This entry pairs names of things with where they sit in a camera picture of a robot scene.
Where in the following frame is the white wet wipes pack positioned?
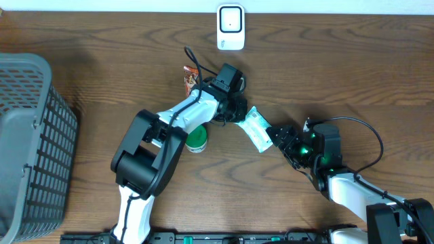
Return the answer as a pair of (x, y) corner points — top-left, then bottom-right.
(236, 106), (273, 153)

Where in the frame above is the green lid jar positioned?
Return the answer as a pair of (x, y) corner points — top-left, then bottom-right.
(186, 125), (208, 153)

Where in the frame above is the orange chocolate bar wrapper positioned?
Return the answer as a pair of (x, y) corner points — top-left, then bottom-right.
(183, 66), (199, 97)

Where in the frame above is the grey plastic basket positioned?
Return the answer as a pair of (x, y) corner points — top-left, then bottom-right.
(1, 53), (79, 243)

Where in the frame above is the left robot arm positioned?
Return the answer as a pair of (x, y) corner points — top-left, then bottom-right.
(111, 85), (247, 243)

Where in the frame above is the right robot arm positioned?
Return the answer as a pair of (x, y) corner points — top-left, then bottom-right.
(279, 132), (433, 243)

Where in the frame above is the white barcode scanner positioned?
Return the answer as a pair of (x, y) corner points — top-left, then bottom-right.
(216, 3), (245, 51)

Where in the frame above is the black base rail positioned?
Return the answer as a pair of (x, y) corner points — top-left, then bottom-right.
(60, 231), (331, 244)

